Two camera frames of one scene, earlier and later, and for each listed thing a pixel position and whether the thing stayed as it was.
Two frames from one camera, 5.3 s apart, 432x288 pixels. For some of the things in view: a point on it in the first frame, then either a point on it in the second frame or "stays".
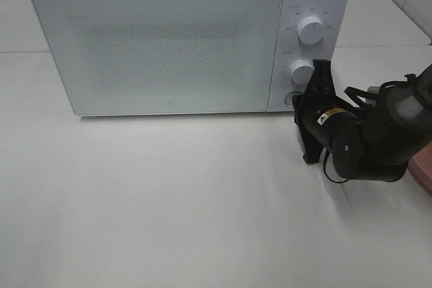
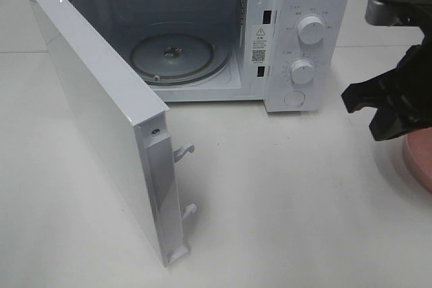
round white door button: x=288 y=98 stays
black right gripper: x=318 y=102 → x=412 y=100
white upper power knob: x=310 y=30 stays
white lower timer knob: x=302 y=70 stays
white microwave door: x=164 y=48 → x=131 y=127
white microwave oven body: x=187 y=39 stays
